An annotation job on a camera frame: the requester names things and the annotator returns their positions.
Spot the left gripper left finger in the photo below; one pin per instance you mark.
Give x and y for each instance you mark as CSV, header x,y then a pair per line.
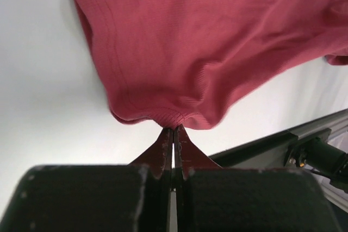
x,y
133,197

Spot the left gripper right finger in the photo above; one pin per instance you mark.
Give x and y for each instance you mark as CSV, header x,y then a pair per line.
x,y
212,198

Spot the pink tank top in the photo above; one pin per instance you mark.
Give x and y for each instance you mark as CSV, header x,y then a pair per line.
x,y
186,62

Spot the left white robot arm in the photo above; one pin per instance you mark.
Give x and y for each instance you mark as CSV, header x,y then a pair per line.
x,y
320,158

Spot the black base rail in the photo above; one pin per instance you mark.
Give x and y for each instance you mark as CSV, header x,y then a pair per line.
x,y
272,151

